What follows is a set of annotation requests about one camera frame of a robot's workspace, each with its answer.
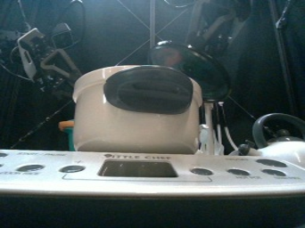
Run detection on black pot lid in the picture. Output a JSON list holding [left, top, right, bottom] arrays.
[[148, 40, 233, 103]]

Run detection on teal and orange toy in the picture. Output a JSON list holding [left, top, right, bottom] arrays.
[[58, 118, 78, 152]]

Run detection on white toy cooker control panel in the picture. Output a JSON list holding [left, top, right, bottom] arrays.
[[0, 148, 305, 198]]

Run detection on black cable loop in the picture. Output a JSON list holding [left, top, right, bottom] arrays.
[[55, 0, 89, 50]]

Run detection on silver frame pole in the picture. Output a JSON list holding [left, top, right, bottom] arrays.
[[149, 0, 158, 67]]

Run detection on white toy pot black handle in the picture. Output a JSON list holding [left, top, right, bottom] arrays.
[[71, 64, 205, 156]]

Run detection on white utensil handles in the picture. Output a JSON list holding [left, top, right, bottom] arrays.
[[196, 101, 241, 156]]

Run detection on dark frame post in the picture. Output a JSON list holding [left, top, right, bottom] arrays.
[[268, 0, 300, 118]]

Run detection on white toy kettle grey handle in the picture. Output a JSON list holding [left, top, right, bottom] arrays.
[[228, 112, 305, 167]]

